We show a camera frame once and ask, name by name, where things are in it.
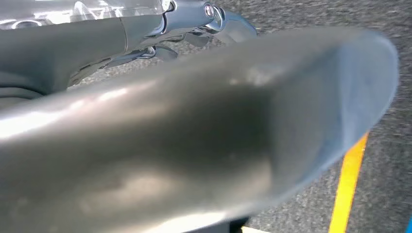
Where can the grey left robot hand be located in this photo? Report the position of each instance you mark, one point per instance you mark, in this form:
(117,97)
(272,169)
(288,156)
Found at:
(193,144)

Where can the yellow floor tape square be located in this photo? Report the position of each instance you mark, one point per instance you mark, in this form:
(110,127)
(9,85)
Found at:
(347,186)

